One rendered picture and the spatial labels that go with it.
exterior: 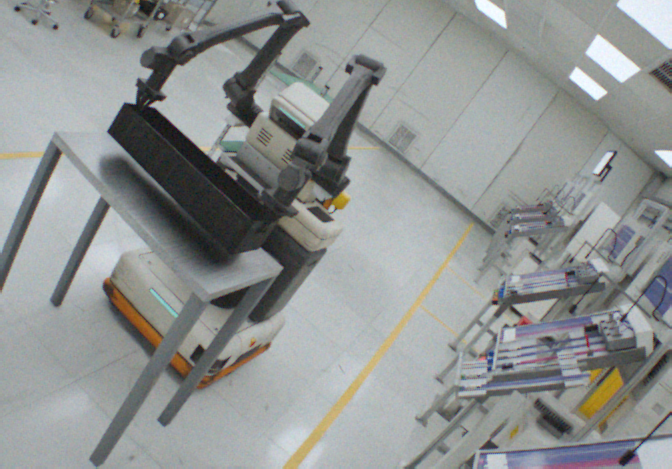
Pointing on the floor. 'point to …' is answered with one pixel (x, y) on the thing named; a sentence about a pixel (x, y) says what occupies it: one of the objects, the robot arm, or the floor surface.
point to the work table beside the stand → (182, 229)
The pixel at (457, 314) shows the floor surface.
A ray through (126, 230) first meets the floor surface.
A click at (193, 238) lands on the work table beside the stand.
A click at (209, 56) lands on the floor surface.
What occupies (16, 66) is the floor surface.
